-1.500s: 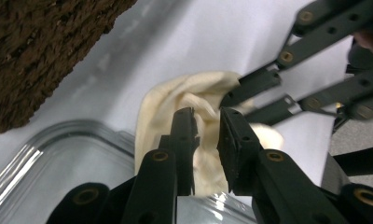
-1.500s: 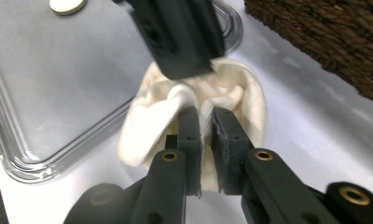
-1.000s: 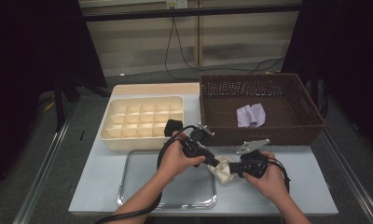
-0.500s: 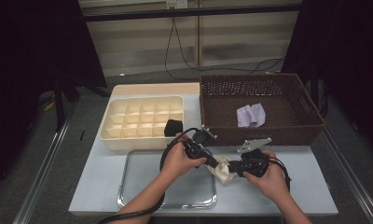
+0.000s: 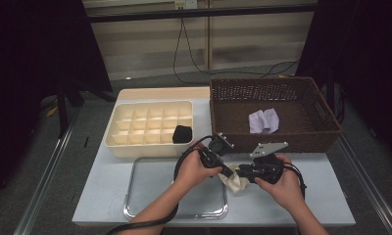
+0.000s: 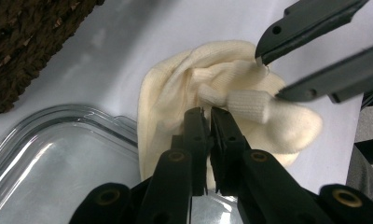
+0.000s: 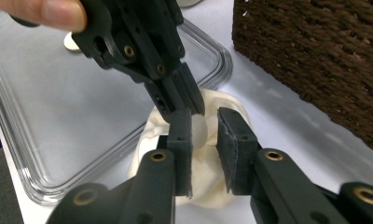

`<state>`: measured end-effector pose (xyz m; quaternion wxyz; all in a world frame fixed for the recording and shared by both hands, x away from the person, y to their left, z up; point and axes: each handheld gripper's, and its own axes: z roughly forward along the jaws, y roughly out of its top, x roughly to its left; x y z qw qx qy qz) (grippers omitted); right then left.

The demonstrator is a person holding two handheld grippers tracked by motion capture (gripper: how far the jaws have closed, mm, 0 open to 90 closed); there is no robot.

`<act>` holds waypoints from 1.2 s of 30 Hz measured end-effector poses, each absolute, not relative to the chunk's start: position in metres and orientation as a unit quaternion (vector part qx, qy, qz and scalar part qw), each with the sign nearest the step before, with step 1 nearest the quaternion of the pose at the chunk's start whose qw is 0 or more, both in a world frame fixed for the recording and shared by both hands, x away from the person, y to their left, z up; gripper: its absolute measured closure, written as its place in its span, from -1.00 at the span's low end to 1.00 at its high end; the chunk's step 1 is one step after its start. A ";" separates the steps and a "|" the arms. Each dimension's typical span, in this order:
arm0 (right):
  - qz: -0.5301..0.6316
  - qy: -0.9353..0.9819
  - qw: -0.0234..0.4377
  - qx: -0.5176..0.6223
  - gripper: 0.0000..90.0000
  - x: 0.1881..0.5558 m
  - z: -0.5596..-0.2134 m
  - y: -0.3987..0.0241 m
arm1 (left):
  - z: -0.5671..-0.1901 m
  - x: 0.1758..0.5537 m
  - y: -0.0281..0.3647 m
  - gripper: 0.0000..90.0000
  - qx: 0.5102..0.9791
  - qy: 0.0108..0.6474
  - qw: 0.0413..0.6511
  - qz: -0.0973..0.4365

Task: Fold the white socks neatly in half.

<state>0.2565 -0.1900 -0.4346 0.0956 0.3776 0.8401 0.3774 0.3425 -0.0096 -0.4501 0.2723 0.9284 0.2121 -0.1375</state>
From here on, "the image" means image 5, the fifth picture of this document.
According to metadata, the person's left hand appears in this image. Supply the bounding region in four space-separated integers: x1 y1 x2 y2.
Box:
173 150 224 194

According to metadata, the metal tray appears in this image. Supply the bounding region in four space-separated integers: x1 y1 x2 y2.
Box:
123 156 228 220

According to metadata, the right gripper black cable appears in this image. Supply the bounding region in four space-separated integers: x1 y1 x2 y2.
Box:
281 162 307 200

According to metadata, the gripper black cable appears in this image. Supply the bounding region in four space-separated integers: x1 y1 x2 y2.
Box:
281 162 307 200
105 134 216 235

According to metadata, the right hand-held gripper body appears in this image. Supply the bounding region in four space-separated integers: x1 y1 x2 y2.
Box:
249 141 289 185

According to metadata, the lavender sock pair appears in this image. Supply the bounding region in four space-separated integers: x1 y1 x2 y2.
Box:
248 108 280 135

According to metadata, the black curtain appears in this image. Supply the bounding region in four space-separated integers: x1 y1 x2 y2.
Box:
0 0 114 207
295 0 392 165

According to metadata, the black horizontal bar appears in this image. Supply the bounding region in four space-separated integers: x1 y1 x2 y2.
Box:
85 3 319 24

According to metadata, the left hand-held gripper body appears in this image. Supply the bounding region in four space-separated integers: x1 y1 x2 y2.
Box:
197 131 235 169

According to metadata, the metal floor rail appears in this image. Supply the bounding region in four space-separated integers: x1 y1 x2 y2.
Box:
334 133 392 235
12 111 84 235

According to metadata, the person's right hand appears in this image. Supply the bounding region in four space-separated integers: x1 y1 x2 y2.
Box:
254 155 306 213

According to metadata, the brown woven basket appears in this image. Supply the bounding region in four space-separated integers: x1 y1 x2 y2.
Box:
209 76 343 155

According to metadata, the cream divided organizer box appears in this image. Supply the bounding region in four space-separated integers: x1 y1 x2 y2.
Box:
104 100 194 157

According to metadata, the black sock pair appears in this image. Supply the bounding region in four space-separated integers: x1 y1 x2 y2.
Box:
171 124 194 145

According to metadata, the thin black wall cable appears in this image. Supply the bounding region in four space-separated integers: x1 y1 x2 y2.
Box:
172 18 301 84

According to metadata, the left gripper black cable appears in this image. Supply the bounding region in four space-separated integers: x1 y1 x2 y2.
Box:
105 134 216 235

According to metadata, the white wall socket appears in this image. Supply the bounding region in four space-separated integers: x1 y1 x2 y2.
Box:
173 0 198 10

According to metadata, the black stand leg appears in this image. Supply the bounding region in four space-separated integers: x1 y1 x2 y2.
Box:
55 81 117 138

